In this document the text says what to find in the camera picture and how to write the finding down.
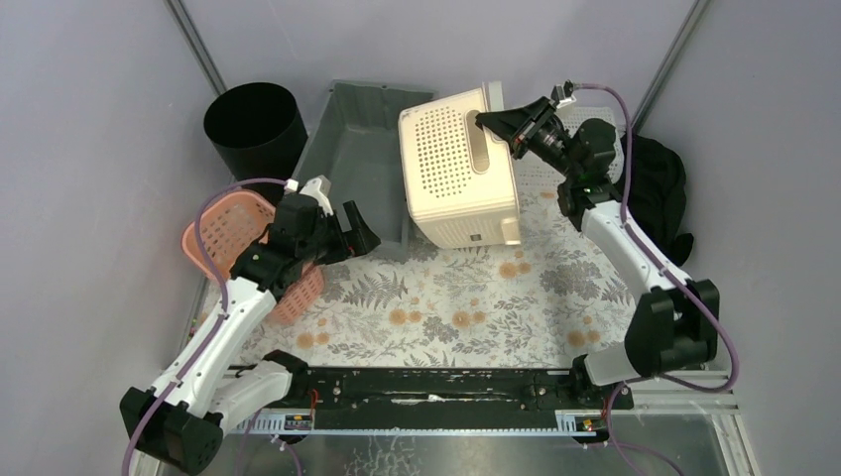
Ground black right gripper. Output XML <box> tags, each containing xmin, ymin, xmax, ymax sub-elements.
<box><xmin>473</xmin><ymin>97</ymin><xmax>579</xmax><ymax>181</ymax></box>

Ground white perforated plastic basket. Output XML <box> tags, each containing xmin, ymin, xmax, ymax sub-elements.
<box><xmin>513</xmin><ymin>106</ymin><xmax>625</xmax><ymax>193</ymax></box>

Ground cream plastic laundry basket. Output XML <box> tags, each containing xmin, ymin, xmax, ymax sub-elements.
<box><xmin>398</xmin><ymin>81</ymin><xmax>521</xmax><ymax>249</ymax></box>

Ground grey plastic storage bin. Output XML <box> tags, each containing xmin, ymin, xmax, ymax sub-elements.
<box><xmin>293</xmin><ymin>80</ymin><xmax>438</xmax><ymax>262</ymax></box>

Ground pink perforated plastic basket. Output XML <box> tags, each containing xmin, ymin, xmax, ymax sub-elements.
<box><xmin>181</xmin><ymin>189</ymin><xmax>324</xmax><ymax>325</ymax></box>

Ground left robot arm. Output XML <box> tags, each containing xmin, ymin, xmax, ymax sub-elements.
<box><xmin>119</xmin><ymin>191</ymin><xmax>381</xmax><ymax>475</ymax></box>

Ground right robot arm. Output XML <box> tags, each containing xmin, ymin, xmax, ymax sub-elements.
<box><xmin>475</xmin><ymin>98</ymin><xmax>719</xmax><ymax>409</ymax></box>

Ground black cylindrical bin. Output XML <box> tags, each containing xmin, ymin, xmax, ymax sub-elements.
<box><xmin>203</xmin><ymin>82</ymin><xmax>308</xmax><ymax>180</ymax></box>

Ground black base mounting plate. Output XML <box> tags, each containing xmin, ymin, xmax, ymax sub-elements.
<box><xmin>269</xmin><ymin>367</ymin><xmax>634</xmax><ymax>431</ymax></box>

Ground black crumpled cloth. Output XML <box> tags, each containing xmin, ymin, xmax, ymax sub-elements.
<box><xmin>623</xmin><ymin>134</ymin><xmax>694</xmax><ymax>266</ymax></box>

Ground floral patterned table mat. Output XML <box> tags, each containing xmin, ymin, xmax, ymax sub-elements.
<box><xmin>234</xmin><ymin>156</ymin><xmax>635</xmax><ymax>368</ymax></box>

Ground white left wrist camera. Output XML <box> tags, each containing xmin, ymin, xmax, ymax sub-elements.
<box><xmin>298</xmin><ymin>176</ymin><xmax>334</xmax><ymax>216</ymax></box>

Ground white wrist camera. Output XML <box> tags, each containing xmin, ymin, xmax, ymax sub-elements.
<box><xmin>298</xmin><ymin>176</ymin><xmax>334</xmax><ymax>216</ymax></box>
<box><xmin>550</xmin><ymin>80</ymin><xmax>576</xmax><ymax>110</ymax></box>

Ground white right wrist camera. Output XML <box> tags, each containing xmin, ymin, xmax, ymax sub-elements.
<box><xmin>550</xmin><ymin>80</ymin><xmax>576</xmax><ymax>110</ymax></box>

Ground aluminium frame rail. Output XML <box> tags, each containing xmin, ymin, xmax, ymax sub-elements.
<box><xmin>221</xmin><ymin>352</ymin><xmax>736</xmax><ymax>440</ymax></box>

